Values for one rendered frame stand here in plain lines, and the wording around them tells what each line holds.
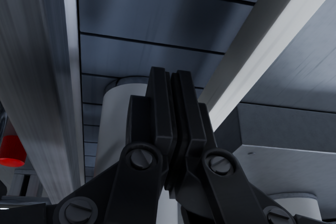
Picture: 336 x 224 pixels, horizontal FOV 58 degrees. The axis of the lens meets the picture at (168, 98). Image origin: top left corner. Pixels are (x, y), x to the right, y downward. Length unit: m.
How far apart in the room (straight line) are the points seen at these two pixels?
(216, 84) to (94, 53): 0.07
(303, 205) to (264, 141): 0.21
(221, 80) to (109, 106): 0.08
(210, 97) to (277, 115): 0.19
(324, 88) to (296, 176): 0.14
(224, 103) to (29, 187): 0.46
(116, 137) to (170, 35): 0.07
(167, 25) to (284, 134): 0.21
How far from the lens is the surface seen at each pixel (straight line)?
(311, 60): 0.29
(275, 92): 0.33
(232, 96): 0.15
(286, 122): 0.35
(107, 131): 0.19
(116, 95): 0.20
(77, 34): 0.18
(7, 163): 0.46
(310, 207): 0.52
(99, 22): 0.16
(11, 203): 0.21
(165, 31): 0.16
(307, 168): 0.41
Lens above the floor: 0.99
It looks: 31 degrees down
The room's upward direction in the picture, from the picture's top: 180 degrees clockwise
